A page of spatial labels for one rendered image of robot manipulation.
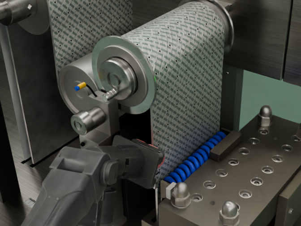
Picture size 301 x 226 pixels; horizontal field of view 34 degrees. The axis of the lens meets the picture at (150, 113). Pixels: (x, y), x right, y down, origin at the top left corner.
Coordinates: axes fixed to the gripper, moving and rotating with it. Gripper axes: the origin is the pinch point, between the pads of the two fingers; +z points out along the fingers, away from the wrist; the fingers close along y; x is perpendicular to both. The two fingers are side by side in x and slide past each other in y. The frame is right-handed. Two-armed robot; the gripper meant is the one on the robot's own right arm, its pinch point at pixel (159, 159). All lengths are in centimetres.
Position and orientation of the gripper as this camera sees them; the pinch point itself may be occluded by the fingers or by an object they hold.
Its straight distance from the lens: 94.7
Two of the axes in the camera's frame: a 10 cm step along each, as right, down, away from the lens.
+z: 5.6, 0.4, 8.3
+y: 7.8, 3.1, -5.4
